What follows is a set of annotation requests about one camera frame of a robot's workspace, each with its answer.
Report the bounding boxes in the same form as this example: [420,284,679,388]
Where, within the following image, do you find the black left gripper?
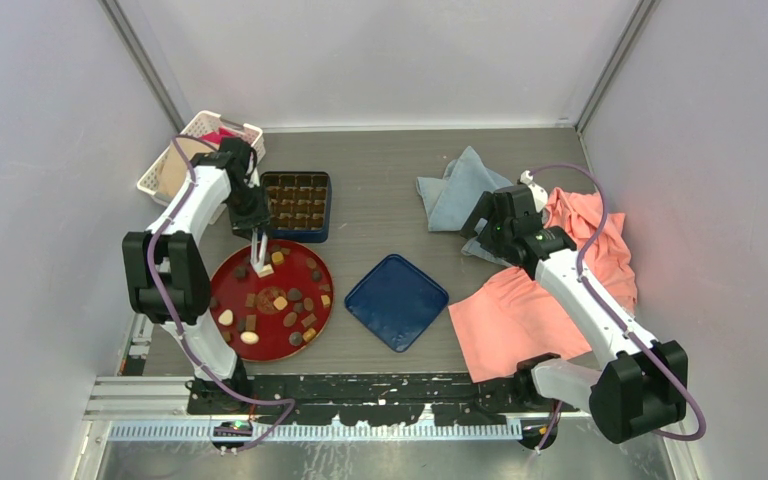
[224,182,270,242]

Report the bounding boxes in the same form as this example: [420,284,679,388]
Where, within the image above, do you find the metal tongs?
[250,229,268,273]

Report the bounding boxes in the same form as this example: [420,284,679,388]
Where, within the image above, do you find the white square chocolate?
[257,264,274,278]

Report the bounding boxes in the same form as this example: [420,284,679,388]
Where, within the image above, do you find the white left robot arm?
[122,137,271,413]

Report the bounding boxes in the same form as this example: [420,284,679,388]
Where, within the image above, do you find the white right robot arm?
[460,184,698,444]

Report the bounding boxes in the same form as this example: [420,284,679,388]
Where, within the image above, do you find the blue chocolate tin box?
[260,171,332,244]

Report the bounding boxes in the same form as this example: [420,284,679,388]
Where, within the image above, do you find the tan round chocolate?
[273,296,288,311]

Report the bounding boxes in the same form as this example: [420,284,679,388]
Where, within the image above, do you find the white oval chocolate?
[240,331,260,345]
[217,309,234,326]

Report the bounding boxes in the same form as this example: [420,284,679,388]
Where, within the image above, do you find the light blue denim cloth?
[416,146,513,233]

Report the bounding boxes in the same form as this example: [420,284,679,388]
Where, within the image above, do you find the magenta cloth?
[200,127,238,147]

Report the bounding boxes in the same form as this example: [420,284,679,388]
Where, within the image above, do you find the beige cloth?
[155,147,188,202]

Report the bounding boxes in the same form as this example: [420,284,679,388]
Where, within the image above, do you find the white plastic basket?
[137,110,266,206]

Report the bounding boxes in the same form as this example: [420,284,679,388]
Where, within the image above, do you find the pink cloth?
[449,213,637,383]

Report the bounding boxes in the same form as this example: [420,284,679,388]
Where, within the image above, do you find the red round tray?
[209,240,336,362]

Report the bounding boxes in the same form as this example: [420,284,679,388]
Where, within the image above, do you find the blue tin lid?
[344,254,449,353]

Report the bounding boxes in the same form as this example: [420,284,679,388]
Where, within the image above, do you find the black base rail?
[185,373,555,427]

